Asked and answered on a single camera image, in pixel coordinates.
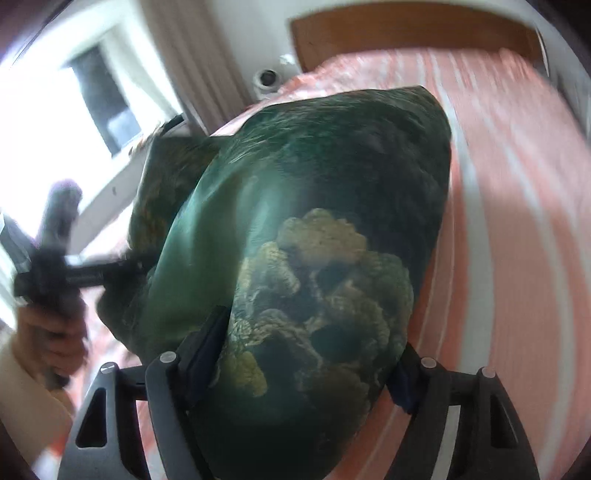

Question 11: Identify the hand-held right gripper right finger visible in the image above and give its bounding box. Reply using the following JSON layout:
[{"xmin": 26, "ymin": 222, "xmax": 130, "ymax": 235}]
[{"xmin": 385, "ymin": 346, "xmax": 541, "ymax": 480}]

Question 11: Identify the person's left forearm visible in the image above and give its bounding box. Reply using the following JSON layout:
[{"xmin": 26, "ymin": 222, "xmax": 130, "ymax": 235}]
[{"xmin": 0, "ymin": 339, "xmax": 75, "ymax": 464}]

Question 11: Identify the beige curtain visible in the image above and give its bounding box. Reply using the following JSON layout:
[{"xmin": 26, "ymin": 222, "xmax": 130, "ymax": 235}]
[{"xmin": 152, "ymin": 0, "xmax": 256, "ymax": 136}]

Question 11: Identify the wooden headboard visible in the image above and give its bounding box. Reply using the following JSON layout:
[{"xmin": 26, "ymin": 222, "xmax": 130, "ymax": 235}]
[{"xmin": 290, "ymin": 9, "xmax": 546, "ymax": 75}]

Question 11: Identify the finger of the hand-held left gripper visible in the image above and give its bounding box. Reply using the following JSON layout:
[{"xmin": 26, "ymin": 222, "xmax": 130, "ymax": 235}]
[{"xmin": 69, "ymin": 257, "xmax": 149, "ymax": 288}]

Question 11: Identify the person's left hand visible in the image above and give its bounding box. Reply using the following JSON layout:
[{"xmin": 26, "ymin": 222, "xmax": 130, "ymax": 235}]
[{"xmin": 16, "ymin": 302, "xmax": 89, "ymax": 385}]

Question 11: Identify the window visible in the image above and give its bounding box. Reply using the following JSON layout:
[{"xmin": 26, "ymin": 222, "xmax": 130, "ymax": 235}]
[{"xmin": 60, "ymin": 41, "xmax": 145, "ymax": 158}]

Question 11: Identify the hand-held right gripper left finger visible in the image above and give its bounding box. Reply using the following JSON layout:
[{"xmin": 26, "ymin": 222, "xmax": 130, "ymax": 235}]
[{"xmin": 58, "ymin": 305, "xmax": 232, "ymax": 480}]

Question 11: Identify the white round fan heater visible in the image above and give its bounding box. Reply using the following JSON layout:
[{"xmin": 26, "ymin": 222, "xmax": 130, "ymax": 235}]
[{"xmin": 252, "ymin": 68, "xmax": 285, "ymax": 96}]

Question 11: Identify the green printed padded jacket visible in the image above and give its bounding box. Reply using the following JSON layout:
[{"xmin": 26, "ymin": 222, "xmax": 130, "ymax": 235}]
[{"xmin": 97, "ymin": 85, "xmax": 452, "ymax": 480}]

